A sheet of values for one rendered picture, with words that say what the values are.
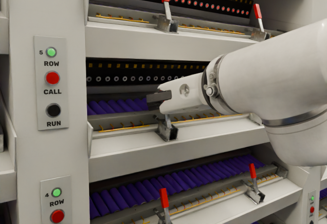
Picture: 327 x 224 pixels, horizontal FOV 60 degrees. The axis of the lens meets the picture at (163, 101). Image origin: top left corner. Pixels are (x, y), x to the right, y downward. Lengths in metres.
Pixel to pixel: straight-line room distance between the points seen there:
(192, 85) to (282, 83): 0.13
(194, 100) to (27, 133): 0.22
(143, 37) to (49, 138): 0.21
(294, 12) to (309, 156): 0.59
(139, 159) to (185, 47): 0.21
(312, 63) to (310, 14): 0.57
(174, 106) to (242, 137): 0.26
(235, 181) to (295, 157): 0.42
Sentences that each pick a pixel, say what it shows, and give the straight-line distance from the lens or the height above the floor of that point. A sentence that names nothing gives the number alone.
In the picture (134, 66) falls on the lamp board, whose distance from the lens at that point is 0.64.
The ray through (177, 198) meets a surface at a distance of 0.65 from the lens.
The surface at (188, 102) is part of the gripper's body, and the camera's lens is 0.40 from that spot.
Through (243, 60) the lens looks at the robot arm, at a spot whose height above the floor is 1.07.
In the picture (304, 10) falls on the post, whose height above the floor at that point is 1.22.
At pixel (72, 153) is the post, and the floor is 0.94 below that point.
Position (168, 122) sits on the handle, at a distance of 0.52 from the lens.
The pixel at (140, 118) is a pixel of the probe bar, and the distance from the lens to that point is 0.54.
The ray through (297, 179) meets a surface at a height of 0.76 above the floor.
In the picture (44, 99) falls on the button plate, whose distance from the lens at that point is 0.40.
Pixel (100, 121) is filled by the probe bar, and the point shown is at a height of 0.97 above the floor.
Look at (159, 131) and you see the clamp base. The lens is 0.53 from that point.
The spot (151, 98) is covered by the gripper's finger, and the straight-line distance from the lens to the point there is 0.45.
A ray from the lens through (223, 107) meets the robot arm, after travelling 0.38.
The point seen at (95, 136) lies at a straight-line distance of 0.48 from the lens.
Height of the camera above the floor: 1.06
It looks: 6 degrees down
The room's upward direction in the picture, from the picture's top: straight up
